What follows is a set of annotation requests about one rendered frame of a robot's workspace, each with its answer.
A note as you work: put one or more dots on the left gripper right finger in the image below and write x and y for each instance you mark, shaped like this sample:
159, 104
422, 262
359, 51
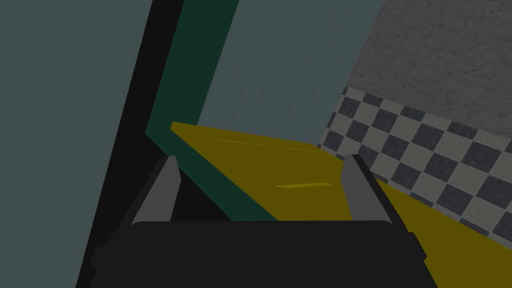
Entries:
362, 192

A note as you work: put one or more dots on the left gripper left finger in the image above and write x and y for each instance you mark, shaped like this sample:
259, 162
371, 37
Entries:
160, 196

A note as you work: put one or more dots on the yellow cupboard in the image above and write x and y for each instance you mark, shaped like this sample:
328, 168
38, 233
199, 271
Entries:
256, 168

